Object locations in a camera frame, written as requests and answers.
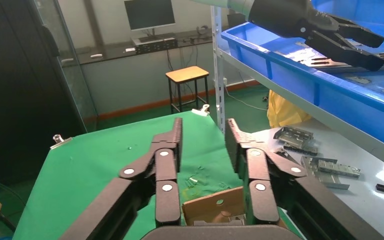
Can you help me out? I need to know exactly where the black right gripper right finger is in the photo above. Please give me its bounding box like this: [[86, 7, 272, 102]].
[[225, 118, 384, 240]]

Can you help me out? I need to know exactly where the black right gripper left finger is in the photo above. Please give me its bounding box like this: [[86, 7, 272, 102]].
[[58, 117, 184, 240]]

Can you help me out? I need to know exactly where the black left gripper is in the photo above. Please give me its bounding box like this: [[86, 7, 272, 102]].
[[248, 0, 384, 72]]

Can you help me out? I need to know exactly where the silver metal shield plate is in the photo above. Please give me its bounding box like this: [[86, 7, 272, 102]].
[[291, 49, 384, 74]]

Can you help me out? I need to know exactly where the brown cardboard box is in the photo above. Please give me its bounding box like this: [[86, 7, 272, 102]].
[[181, 186, 289, 229]]

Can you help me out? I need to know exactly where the blue plastic tray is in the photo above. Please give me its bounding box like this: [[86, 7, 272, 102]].
[[221, 0, 384, 154]]

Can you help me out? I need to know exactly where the open grey metal cage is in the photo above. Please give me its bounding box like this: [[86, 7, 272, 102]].
[[300, 156, 350, 191]]

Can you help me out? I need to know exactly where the white metal rack shelf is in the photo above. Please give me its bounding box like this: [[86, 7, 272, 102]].
[[219, 31, 384, 175]]

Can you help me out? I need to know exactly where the green table cloth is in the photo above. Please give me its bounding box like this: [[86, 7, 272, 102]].
[[11, 110, 306, 240]]

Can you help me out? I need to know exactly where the slim metal connector shell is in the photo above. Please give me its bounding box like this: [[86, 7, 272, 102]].
[[317, 159, 361, 179]]

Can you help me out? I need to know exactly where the yellow plastic bag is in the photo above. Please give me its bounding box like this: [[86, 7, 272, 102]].
[[266, 89, 313, 129]]

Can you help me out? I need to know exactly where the silver binder clip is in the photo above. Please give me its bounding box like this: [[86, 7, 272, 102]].
[[191, 103, 211, 117], [49, 134, 74, 151]]

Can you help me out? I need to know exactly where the wooden top metal stool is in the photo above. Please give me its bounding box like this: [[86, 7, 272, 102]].
[[165, 65, 210, 115]]

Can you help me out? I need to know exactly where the black rack device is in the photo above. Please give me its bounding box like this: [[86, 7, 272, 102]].
[[134, 37, 179, 56]]

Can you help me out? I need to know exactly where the dark top office desk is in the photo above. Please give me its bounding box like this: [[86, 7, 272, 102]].
[[59, 28, 233, 117]]

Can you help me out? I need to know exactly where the black computer monitor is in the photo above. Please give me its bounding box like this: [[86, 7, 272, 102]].
[[123, 0, 177, 37]]

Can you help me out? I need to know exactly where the dark glass door cabinet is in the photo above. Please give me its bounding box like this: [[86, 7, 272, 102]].
[[0, 0, 98, 200]]

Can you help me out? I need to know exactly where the small dark metal bracket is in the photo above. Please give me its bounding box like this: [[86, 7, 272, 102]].
[[283, 142, 319, 157]]

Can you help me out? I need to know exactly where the large grey metal bracket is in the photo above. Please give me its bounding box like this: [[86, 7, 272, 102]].
[[273, 125, 315, 148]]

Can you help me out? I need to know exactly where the white floor cable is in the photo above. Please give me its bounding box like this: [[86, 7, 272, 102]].
[[225, 89, 269, 112]]

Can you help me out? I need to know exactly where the white perforated rack post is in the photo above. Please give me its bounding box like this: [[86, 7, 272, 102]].
[[210, 5, 226, 135]]

